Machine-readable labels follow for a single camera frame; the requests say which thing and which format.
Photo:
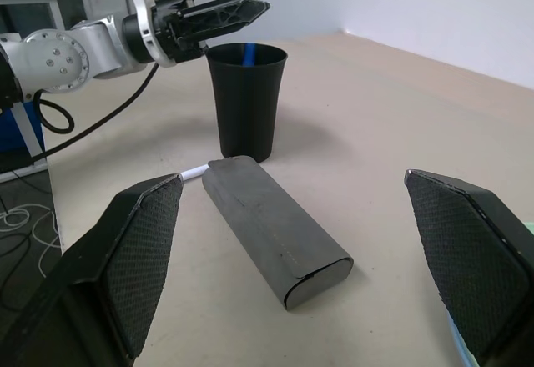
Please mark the black plastic cup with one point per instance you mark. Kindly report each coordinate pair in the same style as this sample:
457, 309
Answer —
246, 108

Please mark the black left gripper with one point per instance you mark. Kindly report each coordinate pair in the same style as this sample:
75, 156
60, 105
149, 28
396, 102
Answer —
171, 29

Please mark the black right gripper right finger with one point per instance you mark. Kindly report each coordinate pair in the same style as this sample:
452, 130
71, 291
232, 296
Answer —
471, 258

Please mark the light blue plate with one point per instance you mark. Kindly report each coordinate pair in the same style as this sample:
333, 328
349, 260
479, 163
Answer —
459, 342

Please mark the blue box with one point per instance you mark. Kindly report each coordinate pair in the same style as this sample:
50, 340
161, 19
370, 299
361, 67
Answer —
12, 129

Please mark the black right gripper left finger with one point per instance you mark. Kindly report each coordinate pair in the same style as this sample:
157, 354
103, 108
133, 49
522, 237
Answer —
104, 258

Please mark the grey glasses case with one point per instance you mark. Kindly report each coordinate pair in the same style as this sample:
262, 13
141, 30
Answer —
271, 229

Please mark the white metal frame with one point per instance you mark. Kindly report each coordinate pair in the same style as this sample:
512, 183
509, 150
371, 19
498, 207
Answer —
31, 133

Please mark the white pen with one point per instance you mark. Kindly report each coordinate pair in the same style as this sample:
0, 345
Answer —
194, 172

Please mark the blue pen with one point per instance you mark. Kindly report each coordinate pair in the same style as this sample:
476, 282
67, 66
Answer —
249, 55

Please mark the light green plate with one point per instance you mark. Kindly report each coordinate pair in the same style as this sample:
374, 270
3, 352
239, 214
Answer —
529, 229

